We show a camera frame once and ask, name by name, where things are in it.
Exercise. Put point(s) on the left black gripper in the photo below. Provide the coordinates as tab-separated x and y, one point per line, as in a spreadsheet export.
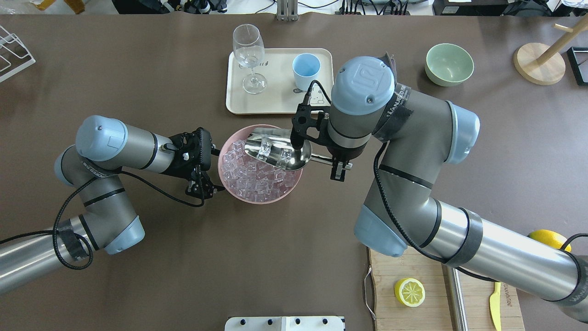
183	169

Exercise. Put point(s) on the bamboo cutting board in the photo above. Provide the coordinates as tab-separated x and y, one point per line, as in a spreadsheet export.
435	314

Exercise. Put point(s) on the wooden mug tree stand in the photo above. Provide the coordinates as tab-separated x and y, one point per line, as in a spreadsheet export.
543	64

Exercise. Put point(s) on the pale green bowl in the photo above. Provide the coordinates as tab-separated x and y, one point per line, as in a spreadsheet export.
448	65

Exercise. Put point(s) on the folded grey cloth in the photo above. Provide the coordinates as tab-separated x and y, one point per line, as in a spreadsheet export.
389	61

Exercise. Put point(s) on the white wire cup rack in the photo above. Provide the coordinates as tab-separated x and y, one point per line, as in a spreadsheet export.
14	55

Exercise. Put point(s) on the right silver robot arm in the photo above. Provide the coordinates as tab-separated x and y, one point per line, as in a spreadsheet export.
419	134

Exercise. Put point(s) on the stainless steel ice scoop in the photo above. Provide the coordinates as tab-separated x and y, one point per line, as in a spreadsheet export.
273	146

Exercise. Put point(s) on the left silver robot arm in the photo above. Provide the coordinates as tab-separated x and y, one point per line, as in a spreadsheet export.
99	215

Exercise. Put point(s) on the black framed glass tray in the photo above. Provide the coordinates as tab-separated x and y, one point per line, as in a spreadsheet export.
578	57

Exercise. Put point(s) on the cream rabbit print tray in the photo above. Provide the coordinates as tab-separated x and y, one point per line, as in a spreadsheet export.
281	95

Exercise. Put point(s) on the yellow plastic knife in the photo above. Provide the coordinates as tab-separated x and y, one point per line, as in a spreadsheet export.
495	306

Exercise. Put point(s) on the steel muddler black tip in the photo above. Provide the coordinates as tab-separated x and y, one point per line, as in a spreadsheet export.
455	299

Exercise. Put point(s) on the clear plastic ice cubes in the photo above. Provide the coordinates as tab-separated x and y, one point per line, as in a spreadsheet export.
252	177

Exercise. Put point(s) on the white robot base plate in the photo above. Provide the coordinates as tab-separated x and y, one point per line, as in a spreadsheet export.
286	323

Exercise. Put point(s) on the clear wine glass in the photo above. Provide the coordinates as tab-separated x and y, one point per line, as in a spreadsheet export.
249	52

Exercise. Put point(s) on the pink bowl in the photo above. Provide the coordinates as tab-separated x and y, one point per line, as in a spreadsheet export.
229	142

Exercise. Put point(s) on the upper yellow lemon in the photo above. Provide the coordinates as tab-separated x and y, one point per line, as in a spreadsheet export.
548	237

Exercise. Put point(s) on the halved lemon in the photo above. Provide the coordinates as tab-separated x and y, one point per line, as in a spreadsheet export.
410	292

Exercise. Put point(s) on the light blue plastic cup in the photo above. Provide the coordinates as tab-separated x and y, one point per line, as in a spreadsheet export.
305	69

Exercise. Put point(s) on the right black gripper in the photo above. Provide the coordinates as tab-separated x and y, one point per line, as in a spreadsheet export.
341	152

